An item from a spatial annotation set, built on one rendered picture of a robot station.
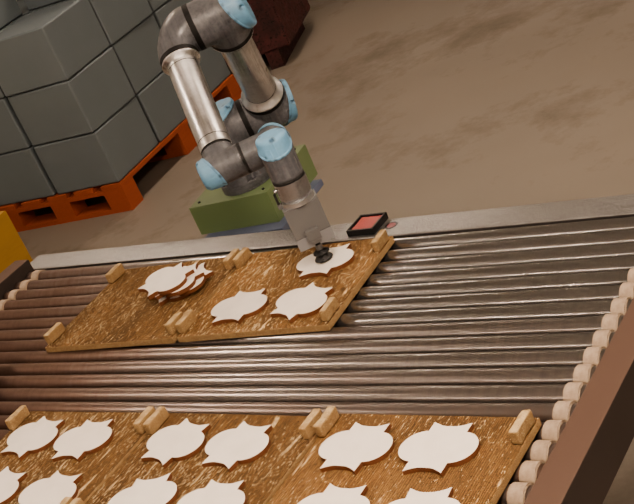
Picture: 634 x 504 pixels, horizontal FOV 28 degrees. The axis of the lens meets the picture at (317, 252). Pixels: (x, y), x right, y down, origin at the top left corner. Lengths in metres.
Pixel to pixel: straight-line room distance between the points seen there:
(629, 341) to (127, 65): 5.12
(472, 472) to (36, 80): 4.97
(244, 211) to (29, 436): 0.98
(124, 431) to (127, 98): 4.46
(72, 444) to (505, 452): 0.97
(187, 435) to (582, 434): 0.81
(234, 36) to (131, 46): 4.01
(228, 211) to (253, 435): 1.20
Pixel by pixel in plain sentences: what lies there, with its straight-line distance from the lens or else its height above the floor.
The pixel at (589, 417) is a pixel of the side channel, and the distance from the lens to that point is 2.00.
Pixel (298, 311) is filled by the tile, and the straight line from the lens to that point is 2.66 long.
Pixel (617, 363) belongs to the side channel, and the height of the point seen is 0.95.
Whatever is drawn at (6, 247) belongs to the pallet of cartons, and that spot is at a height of 0.32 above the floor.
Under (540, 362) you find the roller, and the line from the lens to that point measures 2.24.
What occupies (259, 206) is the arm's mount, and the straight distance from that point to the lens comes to 3.35.
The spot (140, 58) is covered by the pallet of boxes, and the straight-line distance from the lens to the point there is 7.07.
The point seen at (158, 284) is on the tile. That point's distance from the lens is 3.02.
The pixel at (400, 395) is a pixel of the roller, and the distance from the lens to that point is 2.29.
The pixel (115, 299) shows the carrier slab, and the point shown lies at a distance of 3.18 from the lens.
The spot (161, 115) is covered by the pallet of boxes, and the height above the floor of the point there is 0.28.
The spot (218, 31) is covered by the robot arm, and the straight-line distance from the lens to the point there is 3.01.
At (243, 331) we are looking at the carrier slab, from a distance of 2.71.
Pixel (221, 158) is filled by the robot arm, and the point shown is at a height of 1.24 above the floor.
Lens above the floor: 2.09
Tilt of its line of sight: 23 degrees down
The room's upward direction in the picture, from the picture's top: 24 degrees counter-clockwise
